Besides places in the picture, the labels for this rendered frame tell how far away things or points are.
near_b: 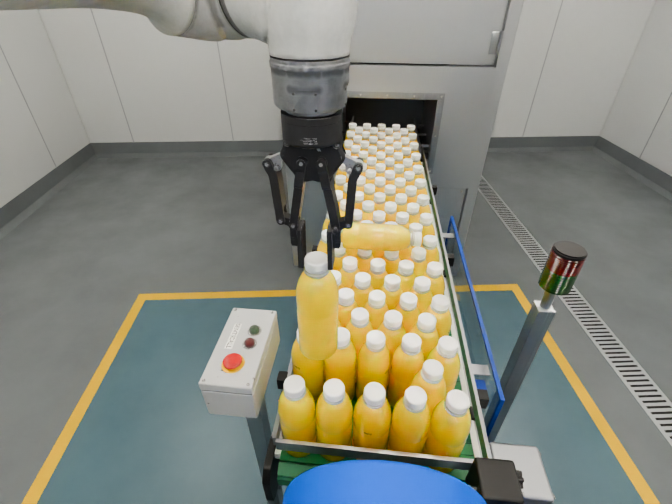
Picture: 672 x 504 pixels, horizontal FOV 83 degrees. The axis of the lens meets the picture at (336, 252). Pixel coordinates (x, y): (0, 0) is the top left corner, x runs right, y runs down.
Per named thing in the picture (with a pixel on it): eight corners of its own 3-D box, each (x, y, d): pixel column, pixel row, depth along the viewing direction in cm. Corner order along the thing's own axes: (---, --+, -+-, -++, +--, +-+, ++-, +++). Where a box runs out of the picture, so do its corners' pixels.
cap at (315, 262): (327, 276, 58) (327, 267, 57) (302, 274, 58) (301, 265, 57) (330, 261, 61) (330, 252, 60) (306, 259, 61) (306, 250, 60)
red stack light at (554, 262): (551, 276, 77) (558, 261, 74) (541, 257, 82) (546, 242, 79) (584, 278, 76) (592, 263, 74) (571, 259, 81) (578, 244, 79)
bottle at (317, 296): (335, 363, 67) (336, 283, 56) (296, 359, 68) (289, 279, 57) (339, 333, 73) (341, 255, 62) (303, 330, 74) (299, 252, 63)
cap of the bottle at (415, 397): (430, 406, 67) (431, 400, 66) (412, 415, 66) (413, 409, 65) (417, 388, 70) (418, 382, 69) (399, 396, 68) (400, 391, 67)
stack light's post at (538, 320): (450, 511, 149) (538, 311, 84) (448, 500, 152) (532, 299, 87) (460, 512, 148) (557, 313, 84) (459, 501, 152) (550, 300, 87)
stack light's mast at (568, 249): (534, 315, 83) (560, 257, 74) (526, 295, 88) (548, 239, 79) (564, 317, 83) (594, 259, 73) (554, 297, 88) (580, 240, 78)
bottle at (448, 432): (418, 466, 76) (432, 415, 65) (425, 434, 82) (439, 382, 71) (454, 479, 74) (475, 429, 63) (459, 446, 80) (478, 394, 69)
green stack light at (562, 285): (543, 294, 80) (551, 276, 77) (533, 275, 85) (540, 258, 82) (575, 297, 79) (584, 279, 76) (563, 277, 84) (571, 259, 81)
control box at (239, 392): (208, 414, 75) (197, 382, 69) (239, 337, 91) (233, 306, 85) (257, 419, 74) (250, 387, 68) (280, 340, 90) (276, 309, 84)
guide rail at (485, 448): (484, 468, 71) (488, 460, 70) (421, 152, 200) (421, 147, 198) (489, 468, 71) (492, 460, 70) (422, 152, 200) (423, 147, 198)
